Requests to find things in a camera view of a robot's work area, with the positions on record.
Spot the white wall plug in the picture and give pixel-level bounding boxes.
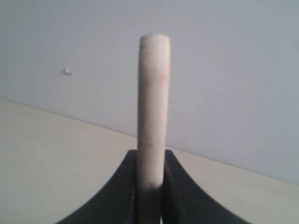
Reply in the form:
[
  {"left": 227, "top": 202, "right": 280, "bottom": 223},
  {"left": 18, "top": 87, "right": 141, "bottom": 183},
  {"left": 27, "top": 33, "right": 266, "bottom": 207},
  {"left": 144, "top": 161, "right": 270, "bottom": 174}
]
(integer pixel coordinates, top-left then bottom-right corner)
[{"left": 62, "top": 68, "right": 73, "bottom": 76}]

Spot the white paint brush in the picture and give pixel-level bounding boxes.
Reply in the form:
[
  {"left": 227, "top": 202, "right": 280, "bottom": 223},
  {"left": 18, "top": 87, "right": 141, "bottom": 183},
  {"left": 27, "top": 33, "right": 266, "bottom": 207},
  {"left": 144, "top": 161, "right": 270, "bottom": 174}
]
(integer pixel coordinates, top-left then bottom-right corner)
[{"left": 136, "top": 34, "right": 170, "bottom": 224}]

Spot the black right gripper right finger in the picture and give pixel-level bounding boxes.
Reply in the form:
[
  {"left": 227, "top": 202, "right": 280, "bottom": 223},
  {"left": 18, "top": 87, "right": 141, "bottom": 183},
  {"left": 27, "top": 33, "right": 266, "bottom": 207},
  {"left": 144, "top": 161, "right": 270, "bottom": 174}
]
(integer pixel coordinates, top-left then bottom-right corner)
[{"left": 161, "top": 150, "right": 248, "bottom": 224}]

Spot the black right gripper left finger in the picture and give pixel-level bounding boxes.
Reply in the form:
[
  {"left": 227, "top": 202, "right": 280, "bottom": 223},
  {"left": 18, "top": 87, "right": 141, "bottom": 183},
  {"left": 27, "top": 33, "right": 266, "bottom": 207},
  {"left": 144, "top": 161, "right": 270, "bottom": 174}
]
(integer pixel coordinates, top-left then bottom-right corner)
[{"left": 59, "top": 150, "right": 137, "bottom": 224}]

